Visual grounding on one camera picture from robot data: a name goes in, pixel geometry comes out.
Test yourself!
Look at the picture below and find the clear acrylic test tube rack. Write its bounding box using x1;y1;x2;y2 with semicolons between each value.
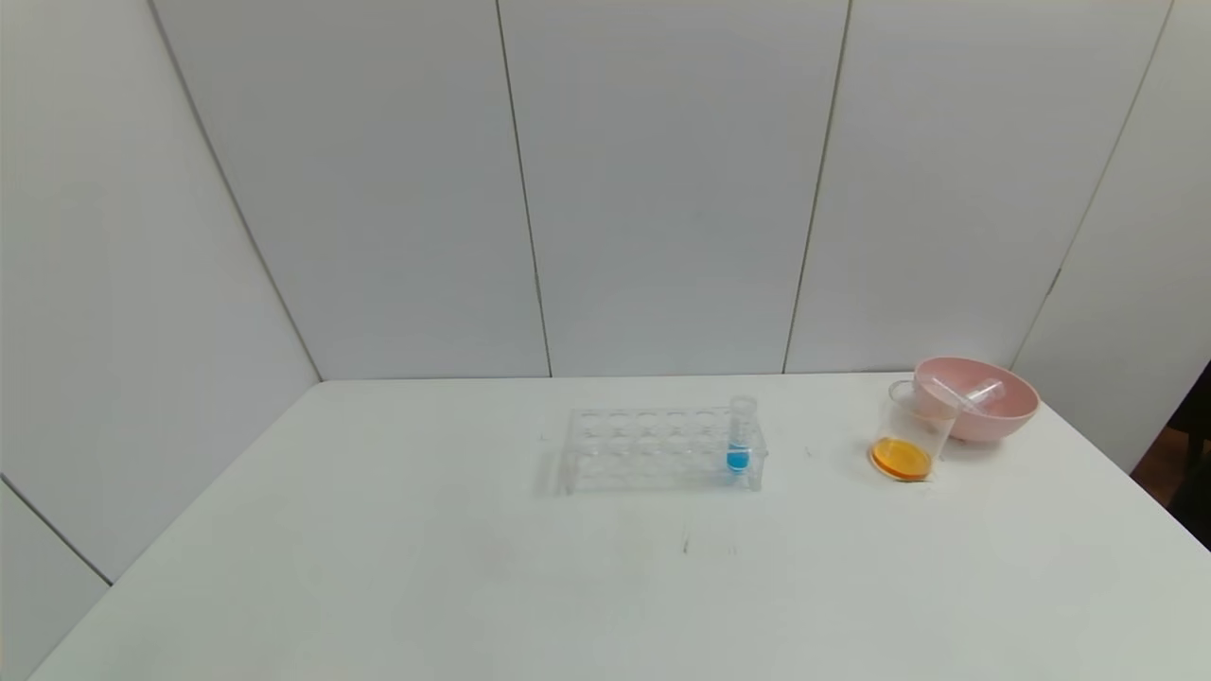
558;405;767;495

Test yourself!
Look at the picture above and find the blue pigment test tube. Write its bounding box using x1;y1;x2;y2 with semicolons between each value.
728;393;760;475

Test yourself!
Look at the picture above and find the clear glass beaker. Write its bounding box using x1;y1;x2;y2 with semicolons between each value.
870;376;961;483

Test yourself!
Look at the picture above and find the pink plastic bowl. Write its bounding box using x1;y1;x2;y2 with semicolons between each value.
913;355;1042;444

